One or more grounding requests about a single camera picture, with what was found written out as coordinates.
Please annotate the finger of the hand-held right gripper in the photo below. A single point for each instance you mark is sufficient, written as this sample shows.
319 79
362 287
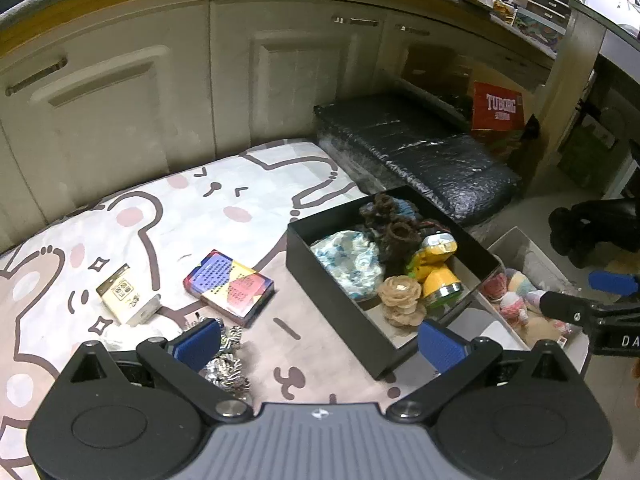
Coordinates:
615 281
565 305

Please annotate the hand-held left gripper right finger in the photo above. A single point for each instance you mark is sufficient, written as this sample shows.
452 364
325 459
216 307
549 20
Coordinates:
440 347

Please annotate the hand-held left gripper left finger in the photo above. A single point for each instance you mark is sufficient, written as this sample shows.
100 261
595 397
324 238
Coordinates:
200 342

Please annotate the colourful card box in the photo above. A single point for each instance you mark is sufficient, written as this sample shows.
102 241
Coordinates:
227 287

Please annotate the beige scrunchie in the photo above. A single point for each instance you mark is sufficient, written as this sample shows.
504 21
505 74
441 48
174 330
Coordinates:
400 300

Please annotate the yellow headlamp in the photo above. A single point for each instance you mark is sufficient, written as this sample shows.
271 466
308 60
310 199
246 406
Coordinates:
435 270

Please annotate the cream gold small box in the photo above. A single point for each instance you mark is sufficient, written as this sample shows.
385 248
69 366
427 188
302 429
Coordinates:
127 300

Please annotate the black cardboard box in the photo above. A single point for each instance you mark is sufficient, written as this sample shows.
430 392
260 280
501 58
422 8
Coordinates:
340 300

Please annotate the blue floral fabric pouch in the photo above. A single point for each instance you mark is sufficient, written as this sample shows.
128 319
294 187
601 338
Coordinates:
347 262

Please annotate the brown blue crocheted yarn piece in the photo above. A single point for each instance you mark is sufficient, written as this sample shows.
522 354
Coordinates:
395 225

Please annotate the beige plush toy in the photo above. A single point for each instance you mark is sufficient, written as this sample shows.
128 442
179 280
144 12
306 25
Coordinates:
545 327

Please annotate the pastel plush toy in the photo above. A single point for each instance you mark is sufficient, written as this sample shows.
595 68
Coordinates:
515 285

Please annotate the black fuzzy slippers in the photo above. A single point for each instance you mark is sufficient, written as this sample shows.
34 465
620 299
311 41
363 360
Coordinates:
585 230

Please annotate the white storage bin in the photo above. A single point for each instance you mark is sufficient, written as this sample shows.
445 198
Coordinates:
530 250

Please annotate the bear print bedsheet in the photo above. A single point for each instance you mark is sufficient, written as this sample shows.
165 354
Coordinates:
150 220

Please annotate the green bag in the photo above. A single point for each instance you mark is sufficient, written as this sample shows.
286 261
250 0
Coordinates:
585 147

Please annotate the black bubble-wrapped bundle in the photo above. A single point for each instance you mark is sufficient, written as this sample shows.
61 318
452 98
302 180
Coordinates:
420 160

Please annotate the red beer carton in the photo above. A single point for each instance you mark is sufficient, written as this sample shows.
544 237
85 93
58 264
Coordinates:
497 107

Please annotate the cream cabinet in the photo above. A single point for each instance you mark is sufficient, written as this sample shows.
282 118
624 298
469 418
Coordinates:
150 110

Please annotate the red Tuborg cardboard box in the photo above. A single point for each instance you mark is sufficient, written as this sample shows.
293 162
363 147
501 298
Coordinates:
435 65

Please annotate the snack packet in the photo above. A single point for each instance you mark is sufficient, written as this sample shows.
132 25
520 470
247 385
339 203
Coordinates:
505 10

